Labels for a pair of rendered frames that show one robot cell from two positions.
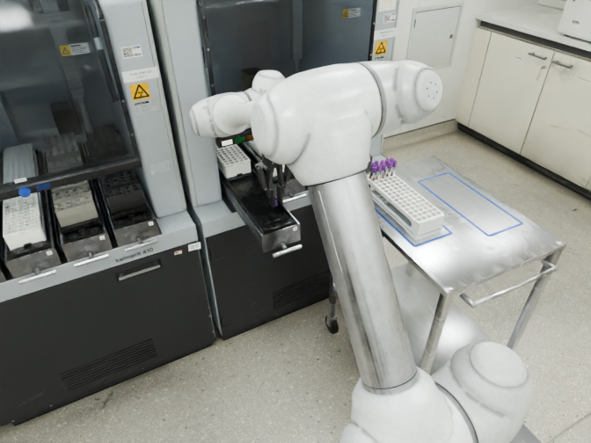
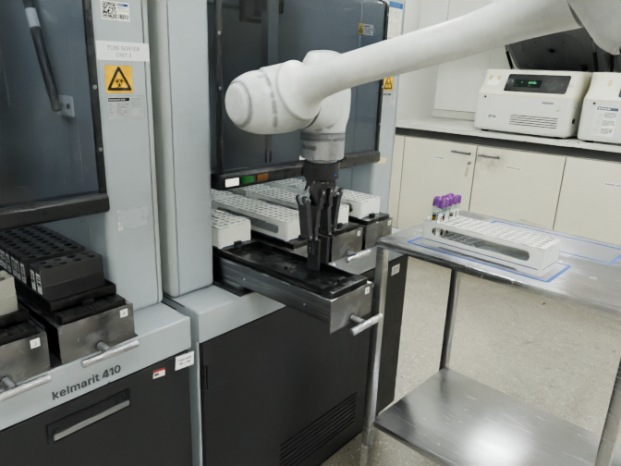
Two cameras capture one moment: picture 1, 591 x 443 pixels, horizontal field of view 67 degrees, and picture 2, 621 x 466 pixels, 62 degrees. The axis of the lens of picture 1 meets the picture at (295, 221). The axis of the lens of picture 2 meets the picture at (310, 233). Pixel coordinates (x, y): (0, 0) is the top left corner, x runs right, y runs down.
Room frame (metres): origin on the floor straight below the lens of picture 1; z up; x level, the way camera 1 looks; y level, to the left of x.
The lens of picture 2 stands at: (0.24, 0.48, 1.22)
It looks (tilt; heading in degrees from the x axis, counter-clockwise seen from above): 17 degrees down; 338
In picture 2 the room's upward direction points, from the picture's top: 2 degrees clockwise
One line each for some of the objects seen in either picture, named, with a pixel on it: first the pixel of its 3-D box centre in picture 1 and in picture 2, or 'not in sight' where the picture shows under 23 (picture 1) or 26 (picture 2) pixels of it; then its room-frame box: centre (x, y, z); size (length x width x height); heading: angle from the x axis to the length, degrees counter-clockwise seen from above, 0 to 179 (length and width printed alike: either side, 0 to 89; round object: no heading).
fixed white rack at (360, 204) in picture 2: not in sight; (332, 200); (1.68, -0.17, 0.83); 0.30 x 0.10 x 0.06; 27
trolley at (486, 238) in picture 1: (420, 296); (506, 393); (1.16, -0.48, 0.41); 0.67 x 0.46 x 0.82; 25
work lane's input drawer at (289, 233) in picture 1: (243, 187); (245, 261); (1.37, 0.19, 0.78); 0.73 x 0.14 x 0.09; 27
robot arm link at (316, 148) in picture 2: not in sight; (322, 146); (1.22, 0.07, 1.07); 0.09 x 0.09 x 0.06
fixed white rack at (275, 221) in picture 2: (267, 152); (260, 218); (1.54, 0.11, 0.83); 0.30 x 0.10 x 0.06; 27
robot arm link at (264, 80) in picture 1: (266, 99); (320, 91); (1.22, 0.08, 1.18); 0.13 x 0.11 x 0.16; 119
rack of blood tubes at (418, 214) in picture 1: (400, 201); (487, 240); (1.17, -0.34, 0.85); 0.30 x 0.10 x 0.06; 25
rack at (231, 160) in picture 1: (224, 153); (198, 223); (1.53, 0.27, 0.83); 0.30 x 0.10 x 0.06; 27
